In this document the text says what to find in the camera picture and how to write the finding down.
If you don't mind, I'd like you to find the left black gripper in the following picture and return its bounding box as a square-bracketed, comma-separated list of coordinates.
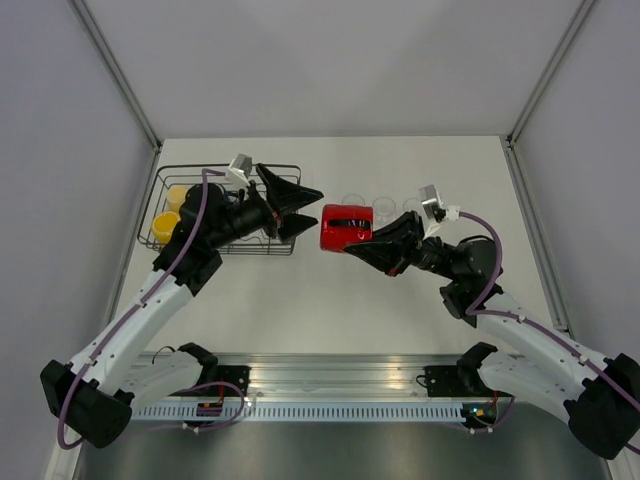
[209, 164, 324, 249]

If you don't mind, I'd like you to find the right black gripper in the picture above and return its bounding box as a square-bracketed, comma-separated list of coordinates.
[343, 210, 461, 281]

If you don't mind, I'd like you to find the clear glass cup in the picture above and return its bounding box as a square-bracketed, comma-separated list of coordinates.
[341, 193, 366, 206]
[402, 197, 422, 212]
[372, 196, 397, 225]

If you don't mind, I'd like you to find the red mug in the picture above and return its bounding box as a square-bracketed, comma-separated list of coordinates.
[319, 204, 374, 252]

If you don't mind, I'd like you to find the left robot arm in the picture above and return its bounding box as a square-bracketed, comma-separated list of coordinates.
[40, 156, 324, 450]

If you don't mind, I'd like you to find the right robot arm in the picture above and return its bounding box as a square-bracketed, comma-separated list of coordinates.
[344, 212, 639, 460]

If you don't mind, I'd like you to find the pale yellow mug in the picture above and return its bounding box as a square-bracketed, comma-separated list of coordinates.
[166, 185, 188, 213]

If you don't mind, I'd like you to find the black wire dish rack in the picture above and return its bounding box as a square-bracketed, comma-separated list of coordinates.
[139, 162, 303, 258]

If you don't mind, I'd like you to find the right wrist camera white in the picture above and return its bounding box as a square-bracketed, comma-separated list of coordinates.
[419, 184, 460, 237]

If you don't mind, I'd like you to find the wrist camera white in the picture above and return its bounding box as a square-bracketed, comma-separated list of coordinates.
[419, 184, 460, 237]
[224, 153, 253, 189]

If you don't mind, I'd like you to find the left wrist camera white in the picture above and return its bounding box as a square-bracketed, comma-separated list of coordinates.
[224, 153, 253, 189]

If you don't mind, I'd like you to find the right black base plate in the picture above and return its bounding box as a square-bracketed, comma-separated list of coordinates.
[422, 365, 483, 398]

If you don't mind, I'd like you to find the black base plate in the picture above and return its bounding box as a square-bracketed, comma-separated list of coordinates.
[215, 365, 251, 398]
[422, 365, 483, 398]

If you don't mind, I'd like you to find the aluminium front rail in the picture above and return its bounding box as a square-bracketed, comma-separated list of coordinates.
[217, 353, 459, 402]

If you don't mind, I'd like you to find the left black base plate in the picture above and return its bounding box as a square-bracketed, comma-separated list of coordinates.
[215, 365, 251, 398]

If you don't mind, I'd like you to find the white slotted cable duct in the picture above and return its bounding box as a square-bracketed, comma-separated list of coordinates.
[132, 400, 465, 423]

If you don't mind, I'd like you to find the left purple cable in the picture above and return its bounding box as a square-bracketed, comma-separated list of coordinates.
[55, 168, 249, 449]

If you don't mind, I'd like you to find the left aluminium frame post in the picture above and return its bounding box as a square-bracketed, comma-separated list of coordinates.
[68, 0, 163, 152]

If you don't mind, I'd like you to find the aluminium frame post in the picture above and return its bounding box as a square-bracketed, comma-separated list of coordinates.
[503, 0, 599, 149]
[68, 0, 163, 152]

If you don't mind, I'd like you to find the right aluminium frame post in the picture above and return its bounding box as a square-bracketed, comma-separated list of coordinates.
[503, 0, 599, 149]

